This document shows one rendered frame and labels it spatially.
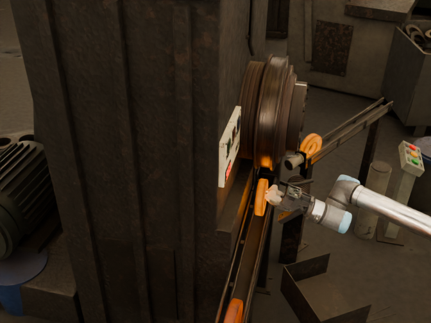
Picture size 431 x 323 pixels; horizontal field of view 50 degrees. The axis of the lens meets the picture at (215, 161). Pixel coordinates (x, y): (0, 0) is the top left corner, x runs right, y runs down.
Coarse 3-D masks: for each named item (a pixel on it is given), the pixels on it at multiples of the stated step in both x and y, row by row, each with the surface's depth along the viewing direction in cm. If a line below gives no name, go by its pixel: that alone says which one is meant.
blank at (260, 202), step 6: (264, 180) 188; (258, 186) 185; (264, 186) 184; (258, 192) 184; (264, 192) 184; (258, 198) 183; (264, 198) 186; (258, 204) 184; (264, 204) 192; (258, 210) 185; (264, 210) 194
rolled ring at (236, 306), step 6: (234, 300) 156; (240, 300) 157; (228, 306) 152; (234, 306) 152; (240, 306) 155; (228, 312) 150; (234, 312) 150; (240, 312) 160; (228, 318) 149; (234, 318) 149; (240, 318) 162
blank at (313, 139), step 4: (308, 136) 240; (312, 136) 240; (316, 136) 241; (304, 140) 239; (308, 140) 238; (312, 140) 240; (316, 140) 243; (320, 140) 245; (304, 144) 239; (308, 144) 239; (312, 144) 247; (316, 144) 245; (320, 144) 247; (300, 148) 240; (304, 148) 239; (308, 148) 241; (312, 148) 248; (316, 148) 246; (320, 148) 249; (308, 152) 247; (312, 152) 247; (308, 156) 245
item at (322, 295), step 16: (320, 256) 178; (288, 272) 171; (304, 272) 180; (320, 272) 184; (288, 288) 174; (304, 288) 179; (320, 288) 180; (336, 288) 180; (304, 304) 163; (320, 304) 174; (336, 304) 174; (368, 304) 159; (304, 320) 166; (320, 320) 154; (336, 320) 157; (352, 320) 161
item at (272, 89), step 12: (276, 60) 178; (288, 60) 179; (276, 72) 171; (276, 84) 169; (264, 96) 168; (276, 96) 167; (264, 108) 168; (276, 108) 166; (264, 120) 169; (276, 120) 168; (264, 132) 170; (264, 144) 172; (264, 156) 177
